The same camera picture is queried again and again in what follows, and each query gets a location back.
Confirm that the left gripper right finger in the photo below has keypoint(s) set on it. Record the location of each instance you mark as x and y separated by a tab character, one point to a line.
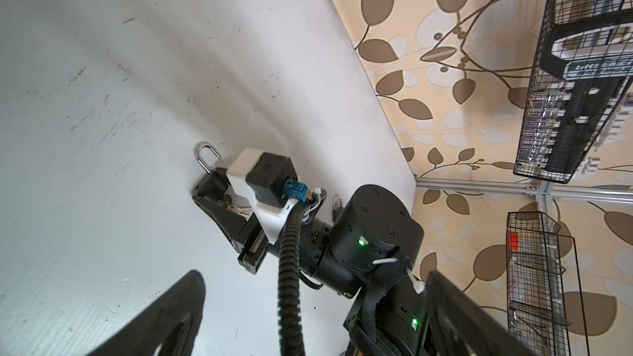
460	327

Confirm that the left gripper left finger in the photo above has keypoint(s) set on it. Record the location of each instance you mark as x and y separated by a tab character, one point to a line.
168	326

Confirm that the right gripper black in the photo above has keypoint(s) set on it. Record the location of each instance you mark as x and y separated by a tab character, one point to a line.
248	237

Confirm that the brass padlock long shackle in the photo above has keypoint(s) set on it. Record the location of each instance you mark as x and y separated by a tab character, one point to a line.
337	208

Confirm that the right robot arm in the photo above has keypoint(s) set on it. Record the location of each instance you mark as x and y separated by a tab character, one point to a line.
366	255

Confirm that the dark small padlock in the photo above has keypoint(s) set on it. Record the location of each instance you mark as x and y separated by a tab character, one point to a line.
210	168

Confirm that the red cap bottle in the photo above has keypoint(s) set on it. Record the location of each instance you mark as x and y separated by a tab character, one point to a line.
513	241

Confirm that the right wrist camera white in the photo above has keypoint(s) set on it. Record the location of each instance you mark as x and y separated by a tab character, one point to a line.
271	186

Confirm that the black wire basket right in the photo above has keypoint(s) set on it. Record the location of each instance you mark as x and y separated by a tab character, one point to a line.
536	310

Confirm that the black wire basket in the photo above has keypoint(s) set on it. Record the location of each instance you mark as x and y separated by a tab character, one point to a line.
536	310
545	98

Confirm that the black wire basket back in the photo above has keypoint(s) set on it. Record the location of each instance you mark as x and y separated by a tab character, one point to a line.
545	98

